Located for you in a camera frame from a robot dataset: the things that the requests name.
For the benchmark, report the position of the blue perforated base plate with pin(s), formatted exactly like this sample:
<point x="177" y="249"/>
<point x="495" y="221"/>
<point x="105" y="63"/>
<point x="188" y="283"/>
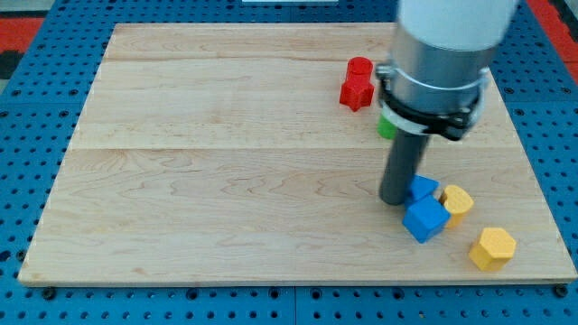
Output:
<point x="41" y="104"/>

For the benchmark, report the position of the yellow hexagon block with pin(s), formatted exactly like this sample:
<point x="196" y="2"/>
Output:
<point x="492" y="249"/>

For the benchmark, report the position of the yellow heart block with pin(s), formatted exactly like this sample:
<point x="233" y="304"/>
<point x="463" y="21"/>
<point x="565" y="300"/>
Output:
<point x="458" y="204"/>

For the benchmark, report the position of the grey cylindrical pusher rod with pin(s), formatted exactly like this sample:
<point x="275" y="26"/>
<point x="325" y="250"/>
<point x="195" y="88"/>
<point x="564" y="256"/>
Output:
<point x="403" y="161"/>

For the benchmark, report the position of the blue triangle block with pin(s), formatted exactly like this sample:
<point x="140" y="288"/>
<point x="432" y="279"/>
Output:
<point x="420" y="187"/>

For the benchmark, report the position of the red star block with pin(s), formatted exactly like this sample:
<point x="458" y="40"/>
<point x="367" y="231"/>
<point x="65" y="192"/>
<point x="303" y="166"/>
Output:
<point x="356" y="91"/>

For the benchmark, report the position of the red cylinder block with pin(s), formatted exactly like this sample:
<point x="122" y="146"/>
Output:
<point x="359" y="67"/>

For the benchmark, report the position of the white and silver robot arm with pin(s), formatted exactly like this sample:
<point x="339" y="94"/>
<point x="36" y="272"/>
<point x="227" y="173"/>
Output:
<point x="434" y="78"/>

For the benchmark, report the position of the wooden board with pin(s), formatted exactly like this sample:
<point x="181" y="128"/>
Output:
<point x="214" y="154"/>

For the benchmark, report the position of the blue cube block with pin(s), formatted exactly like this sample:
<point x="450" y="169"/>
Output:
<point x="425" y="219"/>

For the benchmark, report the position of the green circle block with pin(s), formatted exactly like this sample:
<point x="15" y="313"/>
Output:
<point x="386" y="129"/>

